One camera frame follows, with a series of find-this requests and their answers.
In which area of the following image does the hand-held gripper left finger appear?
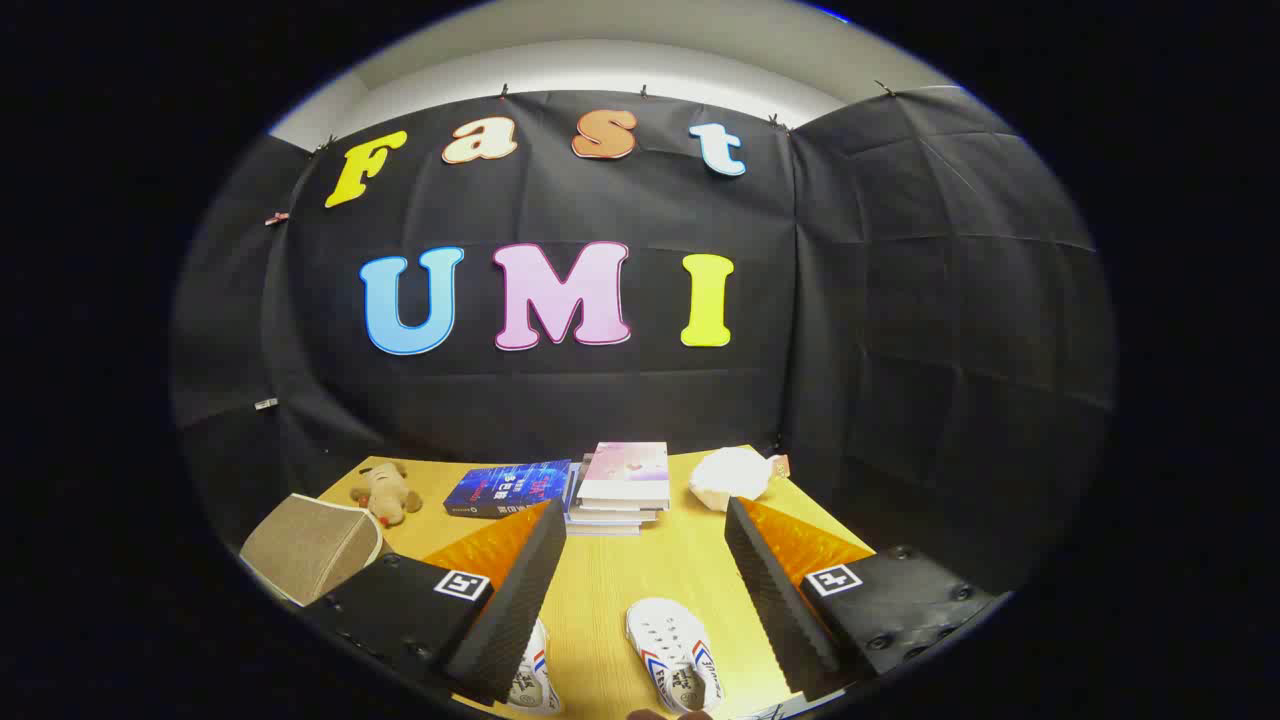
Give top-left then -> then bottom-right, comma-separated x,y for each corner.
300,498 -> 568,706

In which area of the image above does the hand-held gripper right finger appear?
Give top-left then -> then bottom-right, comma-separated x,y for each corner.
724,496 -> 1001,703

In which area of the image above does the white striped canvas shoe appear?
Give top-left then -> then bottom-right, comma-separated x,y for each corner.
626,598 -> 726,713
508,618 -> 563,716

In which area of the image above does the brown fabric storage box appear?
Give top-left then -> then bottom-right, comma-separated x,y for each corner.
240,493 -> 386,608

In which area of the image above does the dark blue book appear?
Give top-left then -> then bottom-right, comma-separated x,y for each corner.
443,459 -> 576,519

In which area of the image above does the white plush toy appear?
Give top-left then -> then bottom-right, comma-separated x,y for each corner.
688,446 -> 791,513

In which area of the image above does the brown plush toy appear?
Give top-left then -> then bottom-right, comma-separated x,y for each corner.
350,460 -> 423,528

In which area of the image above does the pink cover book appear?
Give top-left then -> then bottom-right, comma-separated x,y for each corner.
577,442 -> 671,511

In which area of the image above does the black backdrop cloth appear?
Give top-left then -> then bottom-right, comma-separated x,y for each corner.
170,85 -> 1116,601

